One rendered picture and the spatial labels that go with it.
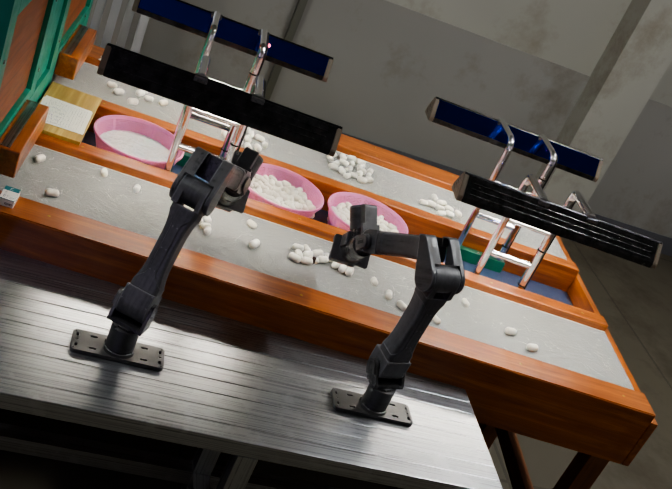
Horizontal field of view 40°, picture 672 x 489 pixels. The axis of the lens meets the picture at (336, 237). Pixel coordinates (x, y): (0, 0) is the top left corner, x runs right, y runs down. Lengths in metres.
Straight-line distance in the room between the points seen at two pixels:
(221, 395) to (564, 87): 3.82
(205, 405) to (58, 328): 0.36
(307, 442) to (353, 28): 3.34
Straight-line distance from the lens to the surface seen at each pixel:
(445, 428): 2.26
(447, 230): 3.02
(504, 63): 5.30
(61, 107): 2.74
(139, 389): 1.96
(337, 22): 5.01
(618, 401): 2.59
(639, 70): 5.42
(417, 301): 2.01
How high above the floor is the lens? 1.91
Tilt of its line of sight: 26 degrees down
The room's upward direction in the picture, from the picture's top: 25 degrees clockwise
